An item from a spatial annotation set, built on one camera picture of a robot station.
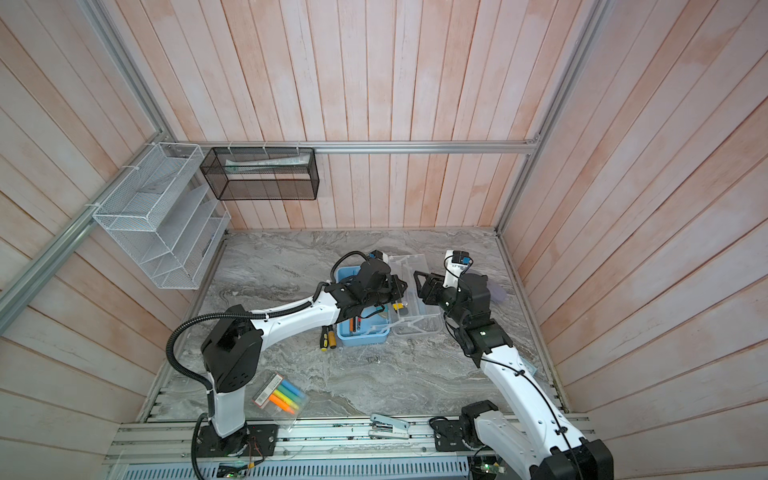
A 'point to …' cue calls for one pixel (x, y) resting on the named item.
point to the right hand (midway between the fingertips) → (421, 273)
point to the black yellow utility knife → (398, 306)
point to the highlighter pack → (281, 396)
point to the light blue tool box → (366, 327)
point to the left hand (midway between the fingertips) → (408, 291)
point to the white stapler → (387, 427)
